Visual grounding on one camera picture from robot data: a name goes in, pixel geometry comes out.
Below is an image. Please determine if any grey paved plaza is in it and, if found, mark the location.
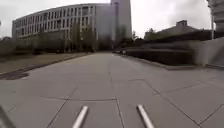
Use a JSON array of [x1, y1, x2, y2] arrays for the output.
[[0, 51, 224, 128]]

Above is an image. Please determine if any row of trees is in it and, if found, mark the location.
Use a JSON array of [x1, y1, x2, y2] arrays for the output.
[[33, 24, 131, 54]]

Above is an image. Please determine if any dark hedge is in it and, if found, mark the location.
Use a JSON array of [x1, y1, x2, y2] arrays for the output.
[[0, 38, 68, 56], [125, 48, 194, 66]]

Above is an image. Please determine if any robot's own part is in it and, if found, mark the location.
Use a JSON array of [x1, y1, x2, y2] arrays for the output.
[[136, 104, 156, 128], [71, 105, 89, 128]]

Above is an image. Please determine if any curved pale multi-storey building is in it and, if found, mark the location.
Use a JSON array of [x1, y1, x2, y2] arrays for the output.
[[11, 0, 133, 51]]

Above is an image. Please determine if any low building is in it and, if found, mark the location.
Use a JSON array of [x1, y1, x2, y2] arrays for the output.
[[143, 19, 214, 43]]

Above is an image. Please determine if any bare ground strip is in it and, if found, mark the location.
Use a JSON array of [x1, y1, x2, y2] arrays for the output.
[[0, 52, 89, 80]]

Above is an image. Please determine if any pole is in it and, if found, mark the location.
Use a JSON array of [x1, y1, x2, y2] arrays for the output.
[[210, 13, 215, 40]]

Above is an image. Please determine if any grey concrete wall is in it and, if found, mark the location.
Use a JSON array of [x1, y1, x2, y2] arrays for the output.
[[143, 36, 224, 68]]

